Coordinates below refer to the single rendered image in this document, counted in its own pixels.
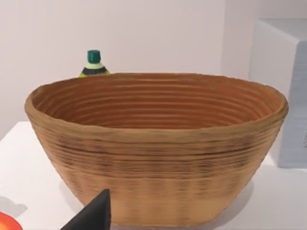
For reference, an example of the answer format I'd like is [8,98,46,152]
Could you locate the green bottle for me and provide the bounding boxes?
[78,49,111,79]

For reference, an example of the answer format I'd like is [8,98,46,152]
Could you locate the brown woven basket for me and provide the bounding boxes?
[24,71,288,227]

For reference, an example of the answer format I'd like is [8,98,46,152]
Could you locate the red and yellow apple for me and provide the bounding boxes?
[0,211,23,230]

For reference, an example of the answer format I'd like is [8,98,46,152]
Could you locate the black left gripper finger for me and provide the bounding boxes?
[60,188,111,230]

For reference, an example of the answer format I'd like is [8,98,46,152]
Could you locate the white box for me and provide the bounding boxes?
[248,17,307,169]

